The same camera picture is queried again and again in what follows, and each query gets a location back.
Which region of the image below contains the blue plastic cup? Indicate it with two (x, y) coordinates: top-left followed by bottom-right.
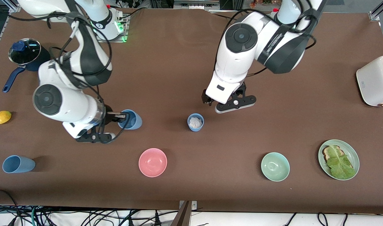
(2, 155), (36, 174)
(117, 109), (143, 131)

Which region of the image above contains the yellow lemon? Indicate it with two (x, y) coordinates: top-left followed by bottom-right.
(0, 110), (12, 125)

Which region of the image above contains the dark blue saucepan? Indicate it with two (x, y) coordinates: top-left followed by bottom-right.
(3, 38), (51, 93)

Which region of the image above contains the black base cable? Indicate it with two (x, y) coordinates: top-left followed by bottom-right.
(118, 6), (148, 21)

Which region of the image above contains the mint green bowl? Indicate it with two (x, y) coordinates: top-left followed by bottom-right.
(261, 152), (290, 182)

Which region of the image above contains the mint green plate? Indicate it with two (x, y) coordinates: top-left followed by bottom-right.
(318, 139), (360, 181)

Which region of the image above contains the toasted bread slice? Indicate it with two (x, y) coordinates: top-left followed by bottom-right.
(323, 145), (355, 170)

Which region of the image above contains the green lettuce leaf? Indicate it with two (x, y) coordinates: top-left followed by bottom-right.
(327, 146), (356, 180)

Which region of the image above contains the dark metal post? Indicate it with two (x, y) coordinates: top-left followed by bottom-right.
(171, 201), (192, 226)

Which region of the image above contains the brown table cover cloth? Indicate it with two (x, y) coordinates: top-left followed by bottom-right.
(0, 6), (383, 214)

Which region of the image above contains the glass lid blue knob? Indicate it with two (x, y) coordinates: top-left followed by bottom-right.
(8, 38), (41, 65)

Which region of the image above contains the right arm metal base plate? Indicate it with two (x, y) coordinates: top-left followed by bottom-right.
(95, 14), (129, 43)

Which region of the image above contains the grey metal box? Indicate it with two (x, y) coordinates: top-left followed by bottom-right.
(173, 0), (221, 10)

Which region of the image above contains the pink bowl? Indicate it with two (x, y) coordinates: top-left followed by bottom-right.
(138, 148), (168, 178)

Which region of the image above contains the white toaster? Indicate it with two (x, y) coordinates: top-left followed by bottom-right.
(356, 55), (383, 107)

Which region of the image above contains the blue cup with tissue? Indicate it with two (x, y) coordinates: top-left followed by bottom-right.
(187, 113), (205, 132)

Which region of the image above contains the orange toy pile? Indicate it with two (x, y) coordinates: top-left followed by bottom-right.
(250, 0), (275, 9)

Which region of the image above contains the silver aluminium frame rail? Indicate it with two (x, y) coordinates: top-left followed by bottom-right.
(0, 5), (22, 62)
(369, 0), (383, 22)

